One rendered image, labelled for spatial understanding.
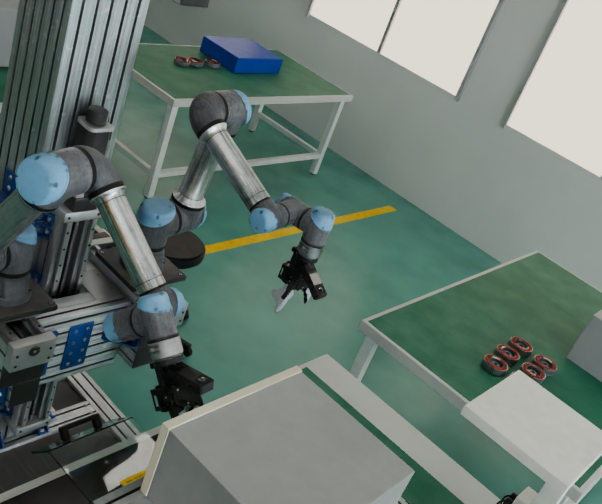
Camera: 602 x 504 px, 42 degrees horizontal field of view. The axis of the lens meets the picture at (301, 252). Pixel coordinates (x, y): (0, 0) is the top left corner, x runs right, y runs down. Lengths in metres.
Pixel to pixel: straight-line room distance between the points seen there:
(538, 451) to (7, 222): 1.55
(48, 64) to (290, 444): 1.25
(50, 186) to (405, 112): 5.24
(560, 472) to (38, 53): 1.86
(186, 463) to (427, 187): 5.34
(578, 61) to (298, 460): 4.87
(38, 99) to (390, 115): 4.88
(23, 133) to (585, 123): 4.54
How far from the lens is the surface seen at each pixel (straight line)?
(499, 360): 3.55
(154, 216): 2.53
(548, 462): 2.34
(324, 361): 3.05
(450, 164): 6.66
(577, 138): 6.20
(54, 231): 2.49
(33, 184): 1.90
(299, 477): 1.69
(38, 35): 2.38
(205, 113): 2.36
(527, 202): 6.39
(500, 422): 2.37
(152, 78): 5.26
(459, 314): 3.80
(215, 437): 1.70
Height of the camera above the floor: 2.45
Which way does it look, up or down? 27 degrees down
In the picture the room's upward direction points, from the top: 22 degrees clockwise
